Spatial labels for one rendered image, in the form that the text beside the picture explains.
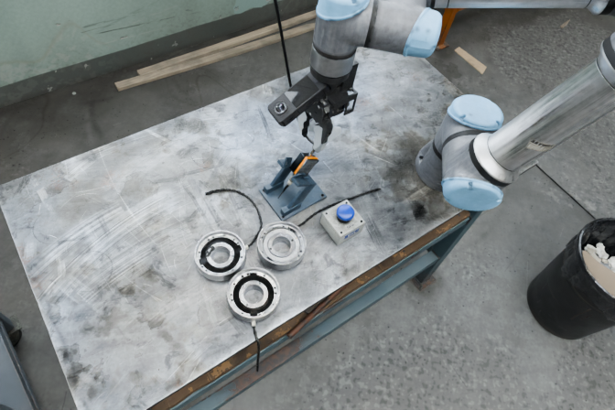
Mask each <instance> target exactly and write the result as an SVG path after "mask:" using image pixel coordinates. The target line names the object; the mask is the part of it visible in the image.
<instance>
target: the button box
mask: <svg viewBox="0 0 615 410"><path fill-rule="evenodd" d="M342 204H348V205H350V206H351V204H350V203H349V202H348V200H344V201H343V202H341V203H340V204H338V205H336V206H334V207H332V208H330V209H329V210H326V211H324V212H322V215H321V219H320V224H321V225H322V226H323V228H324V229H325V230H326V232H327V233H328V234H329V236H330V237H331V239H332V240H333V241H334V243H335V244H337V245H340V244H342V243H344V242H346V241H347V240H349V239H350V238H352V237H353V236H355V235H357V234H358V233H360V232H361V231H362V229H363V226H364V224H365V221H364V220H363V218H362V217H361V216H360V214H359V213H358V212H357V211H356V210H355V209H354V208H353V209H354V211H355V214H354V217H353V219H352V220H350V221H343V220H341V219H340V218H339V217H338V216H337V208H338V207H339V206H340V205H342Z"/></svg>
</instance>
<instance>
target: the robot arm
mask: <svg viewBox="0 0 615 410"><path fill-rule="evenodd" d="M430 8H587V9H588V10H589V11H590V12H591V13H592V14H593V15H609V16H614V17H615V0H318V5H317V8H316V13H317V16H316V23H315V29H314V37H313V43H312V50H311V56H310V72H309V73H308V74H307V75H305V76H304V77H303V78H302V79H300V80H299V81H298V82H296V83H295V84H294V85H293V86H292V87H290V88H289V89H288V90H287V91H285V92H284V93H283V94H281V95H280V96H279V97H278V98H276V99H275V100H274V101H273V102H271V103H270V104H269V105H268V107H267V108H268V111H269V113H270V114H271V115H272V116H273V117H274V118H275V120H276V121H277V122H278V124H279V125H281V126H283V127H285V126H287V125H288V124H290V123H291V122H292V121H294V120H295V119H296V118H297V120H298V125H299V130H300V134H302V136H303V137H307V134H308V127H309V123H310V122H311V121H313V120H315V122H316V123H318V124H315V125H314V132H315V138H314V145H313V148H314V150H315V151H316V152H317V153H318V152H320V151H322V150H323V149H324V148H325V146H326V144H327V143H328V142H330V141H331V140H333V139H334V138H335V137H337V136H338V135H339V134H340V132H341V128H340V127H335V126H334V122H333V120H332V119H330V118H331V117H332V116H336V115H339V114H341V113H343V112H344V114H343V115H346V114H349V113H352V112H353V110H354V106H355V103H356V100H357V96H358V92H357V91H356V90H355V89H354V88H353V83H354V80H355V76H356V72H357V69H358V65H359V62H358V61H357V60H355V54H356V50H357V47H363V48H367V49H377V50H381V51H386V52H391V53H395V54H400V55H403V56H404V57H407V56H411V57H418V58H428V57H429V56H431V54H432V53H433V52H434V50H435V48H436V45H437V42H438V39H439V35H440V31H441V27H442V15H441V14H440V13H439V12H438V11H436V10H432V9H430ZM348 91H350V92H353V93H352V94H350V95H349V94H348ZM352 100H354V101H353V105H352V107H351V108H350V109H348V110H347V108H348V106H349V105H350V103H349V102H350V101H352ZM344 108H345V110H344ZM613 111H615V32H614V33H613V34H612V35H610V36H609V37H608V38H606V39H605V40H603V41H602V43H601V45H600V52H599V56H598V57H597V58H595V59H594V60H592V61H591V62H590V63H589V64H588V65H587V66H585V67H584V68H582V69H581V70H579V71H578V72H577V73H575V74H574V75H573V76H571V77H570V78H568V79H567V80H566V81H564V82H563V83H561V84H560V85H559V86H557V87H556V88H554V89H553V90H552V91H550V92H549V93H548V94H547V95H546V96H544V97H543V98H541V99H540V100H539V101H537V102H536V103H534V104H533V105H532V106H530V107H529V108H527V109H526V110H525V111H523V112H522V113H520V114H519V115H517V116H516V117H515V118H513V119H512V120H511V121H510V122H509V123H508V124H506V125H504V126H503V127H502V122H503V113H502V110H501V109H500V108H499V107H498V106H497V105H496V104H495V103H493V102H491V101H490V100H488V99H486V98H483V97H480V96H477V95H462V96H460V97H458V98H457V99H455V100H454V101H453V103H452V104H451V105H450V106H449V107H448V112H447V114H446V116H445V118H444V120H443V122H442V124H441V125H440V126H439V128H438V130H437V133H436V135H435V137H434V139H432V140H431V141H430V142H429V143H427V144H426V145H425V146H423V147H422V149H421V150H420V151H419V153H418V155H417V157H416V160H415V169H416V172H417V174H418V176H419V177H420V178H421V179H422V181H423V182H424V183H426V184H427V185H428V186H429V187H430V188H431V189H434V190H437V191H439V192H443V196H444V198H445V200H446V201H447V202H448V203H449V204H451V205H452V206H454V207H457V208H459V209H463V210H474V211H479V210H490V209H492V208H495V207H497V206H498V205H499V204H500V203H501V202H502V197H503V193H502V189H503V188H505V187H507V186H508V185H510V184H512V183H513V182H514V181H515V180H516V179H517V178H518V177H519V174H520V168H522V167H524V166H526V165H527V164H529V163H531V162H532V161H534V160H535V159H537V158H538V157H540V156H542V155H543V154H545V153H546V152H548V151H550V150H551V149H553V148H554V147H556V146H558V145H560V144H562V143H563V142H565V141H566V140H567V139H569V138H570V137H572V136H574V135H576V134H577V133H579V132H581V131H582V130H584V129H585V128H587V127H589V126H590V125H592V124H594V123H595V122H597V121H598V120H600V119H601V118H603V117H604V116H606V115H608V114H609V113H612V112H613ZM501 127H502V128H501Z"/></svg>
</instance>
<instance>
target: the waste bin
mask: <svg viewBox="0 0 615 410"><path fill-rule="evenodd" d="M597 243H603V246H605V248H604V251H605V253H606V254H608V255H609V257H608V259H610V258H611V257H612V256H615V218H600V219H597V220H594V221H591V222H589V223H588V224H587V225H585V226H584V227H583V228H582V230H581V231H580V232H579V233H578V234H577V235H575V236H574V237H573V238H572V239H571V240H570V241H569V242H568V243H567V244H566V248H565V249H564V250H563V251H562V252H561V253H560V254H559V255H558V256H557V257H556V258H555V259H554V260H553V261H552V262H551V263H550V264H549V265H548V266H547V267H546V268H545V269H544V270H543V271H542V272H541V273H540V274H539V275H538V276H537V277H536V278H535V279H534V280H533V281H532V282H531V283H530V285H529V287H528V290H527V301H528V305H529V308H530V310H531V312H532V314H533V315H534V317H535V319H536V320H537V321H538V323H539V324H540V325H541V326H542V327H543V328H545V329H546V330H547V331H549V332H550V333H552V334H554V335H556V336H557V337H559V338H562V339H567V340H577V339H581V338H584V337H586V336H588V335H591V334H594V333H596V332H599V331H602V330H604V329H608V328H611V327H613V326H615V296H613V295H612V294H611V293H610V292H608V291H607V290H606V289H605V288H604V287H603V286H602V285H601V284H600V283H599V282H598V281H597V280H596V279H595V278H594V276H593V275H592V274H591V273H590V271H589V270H588V267H587V265H586V263H585V260H584V257H583V254H582V250H584V246H586V245H588V244H590V245H592V246H594V247H595V248H597Z"/></svg>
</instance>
